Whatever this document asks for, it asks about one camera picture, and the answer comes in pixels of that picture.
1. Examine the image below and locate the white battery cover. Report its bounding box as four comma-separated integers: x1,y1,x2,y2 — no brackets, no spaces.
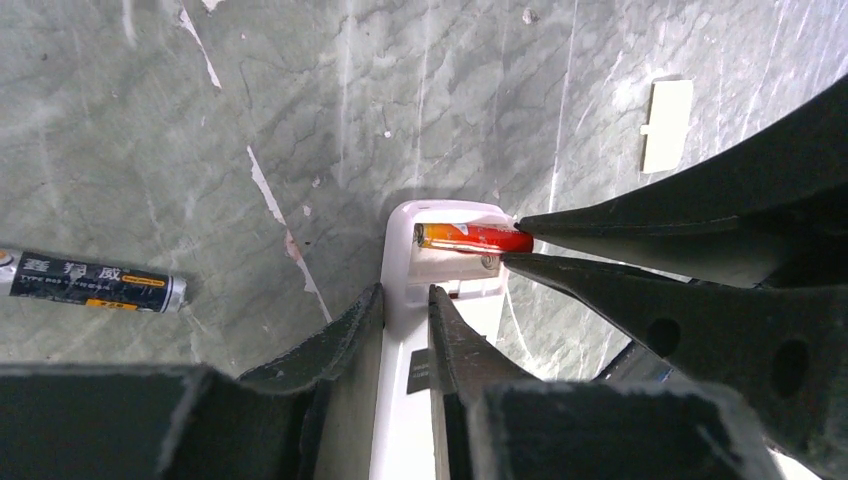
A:
639,79,694,174

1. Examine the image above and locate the black AAA battery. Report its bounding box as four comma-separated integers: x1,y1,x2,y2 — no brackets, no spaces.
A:
1,248,187,313

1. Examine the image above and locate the white remote control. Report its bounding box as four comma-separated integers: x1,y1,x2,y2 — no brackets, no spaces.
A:
369,199,513,479

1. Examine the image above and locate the red AAA battery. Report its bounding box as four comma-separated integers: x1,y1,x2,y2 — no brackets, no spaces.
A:
413,223,535,255

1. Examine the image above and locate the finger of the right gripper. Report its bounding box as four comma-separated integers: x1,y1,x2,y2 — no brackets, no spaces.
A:
502,253,847,479
518,79,847,288

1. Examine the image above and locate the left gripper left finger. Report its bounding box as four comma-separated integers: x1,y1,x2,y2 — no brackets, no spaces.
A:
1,284,384,479

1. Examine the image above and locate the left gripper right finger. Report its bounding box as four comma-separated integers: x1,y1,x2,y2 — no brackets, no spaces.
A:
427,285,782,479

